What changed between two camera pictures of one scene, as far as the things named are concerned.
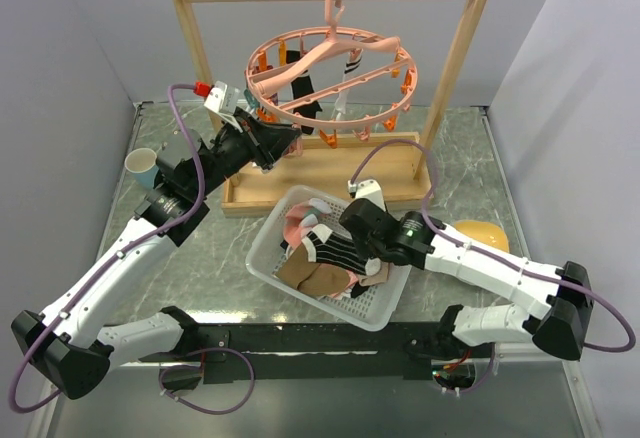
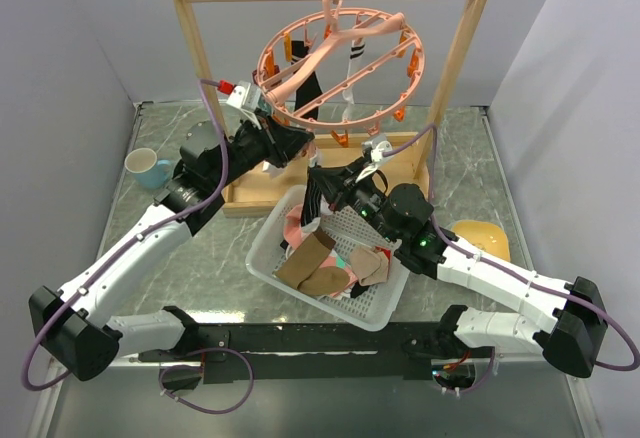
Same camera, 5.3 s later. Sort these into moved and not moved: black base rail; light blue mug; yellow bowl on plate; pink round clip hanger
Moved: pink round clip hanger
Not moved: black base rail; yellow bowl on plate; light blue mug
